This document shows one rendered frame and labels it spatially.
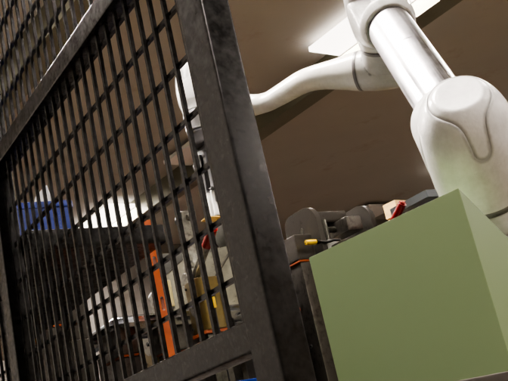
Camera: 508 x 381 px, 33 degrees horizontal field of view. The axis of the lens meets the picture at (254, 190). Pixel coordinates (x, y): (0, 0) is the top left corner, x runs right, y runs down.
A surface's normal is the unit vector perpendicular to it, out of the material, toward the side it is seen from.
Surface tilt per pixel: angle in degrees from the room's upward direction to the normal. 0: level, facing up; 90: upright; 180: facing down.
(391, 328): 90
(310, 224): 90
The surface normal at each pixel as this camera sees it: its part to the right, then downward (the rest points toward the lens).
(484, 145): 0.12, 0.33
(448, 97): -0.32, -0.68
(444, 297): -0.77, -0.03
